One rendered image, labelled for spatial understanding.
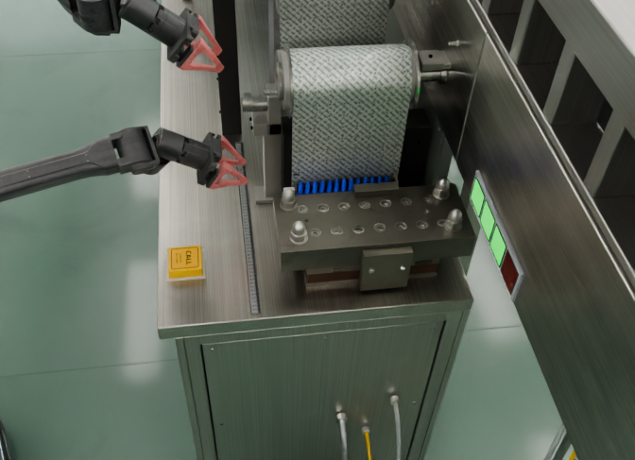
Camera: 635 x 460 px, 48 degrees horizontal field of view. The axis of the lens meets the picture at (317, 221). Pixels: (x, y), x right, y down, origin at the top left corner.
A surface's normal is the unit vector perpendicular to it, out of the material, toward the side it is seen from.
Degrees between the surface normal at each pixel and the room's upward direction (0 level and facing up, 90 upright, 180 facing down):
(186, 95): 0
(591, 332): 90
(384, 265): 90
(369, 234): 0
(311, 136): 90
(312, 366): 90
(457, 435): 0
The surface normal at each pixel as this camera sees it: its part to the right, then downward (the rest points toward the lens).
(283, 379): 0.14, 0.72
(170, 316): 0.04, -0.69
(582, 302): -0.99, 0.07
